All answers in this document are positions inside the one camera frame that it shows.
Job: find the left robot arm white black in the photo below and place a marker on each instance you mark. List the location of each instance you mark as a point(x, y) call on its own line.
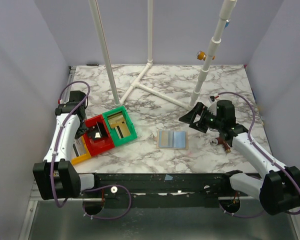
point(56, 177)

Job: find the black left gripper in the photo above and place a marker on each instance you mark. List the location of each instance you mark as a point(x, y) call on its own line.
point(82, 131)

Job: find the gold card in holder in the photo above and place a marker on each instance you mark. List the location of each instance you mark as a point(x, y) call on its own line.
point(166, 139)

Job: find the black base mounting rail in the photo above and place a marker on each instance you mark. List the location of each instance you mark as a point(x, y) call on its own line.
point(159, 190)

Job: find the green plastic bin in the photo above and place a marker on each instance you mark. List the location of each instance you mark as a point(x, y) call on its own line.
point(117, 141)

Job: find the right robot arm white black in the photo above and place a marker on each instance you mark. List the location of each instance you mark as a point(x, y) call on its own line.
point(278, 188)

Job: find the silver card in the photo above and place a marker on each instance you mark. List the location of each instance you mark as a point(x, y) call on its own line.
point(97, 132)

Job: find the beige card holder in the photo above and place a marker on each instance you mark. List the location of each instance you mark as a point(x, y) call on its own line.
point(181, 141)

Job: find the orange knob on pipe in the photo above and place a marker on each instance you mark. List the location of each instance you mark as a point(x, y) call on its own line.
point(201, 55)

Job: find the red plastic bin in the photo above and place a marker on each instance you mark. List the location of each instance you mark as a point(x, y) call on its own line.
point(100, 146)

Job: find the gold credit card in bin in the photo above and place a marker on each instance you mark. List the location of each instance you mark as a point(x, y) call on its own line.
point(116, 119)

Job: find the yellow plastic bin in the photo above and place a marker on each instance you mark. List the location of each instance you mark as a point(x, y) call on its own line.
point(80, 159)

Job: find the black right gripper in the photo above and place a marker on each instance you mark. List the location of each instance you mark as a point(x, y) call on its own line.
point(198, 118)

